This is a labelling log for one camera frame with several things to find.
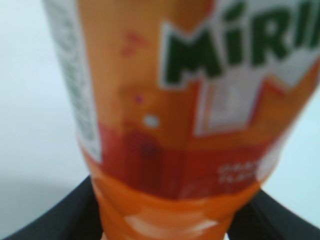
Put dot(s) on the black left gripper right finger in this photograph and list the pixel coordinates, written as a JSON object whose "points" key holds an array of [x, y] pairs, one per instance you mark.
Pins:
{"points": [[263, 218]]}

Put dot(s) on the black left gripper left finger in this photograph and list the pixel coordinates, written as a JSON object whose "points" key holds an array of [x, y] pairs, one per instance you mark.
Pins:
{"points": [[43, 210]]}

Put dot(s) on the orange soda plastic bottle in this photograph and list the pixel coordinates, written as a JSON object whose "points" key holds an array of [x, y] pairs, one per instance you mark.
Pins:
{"points": [[182, 107]]}

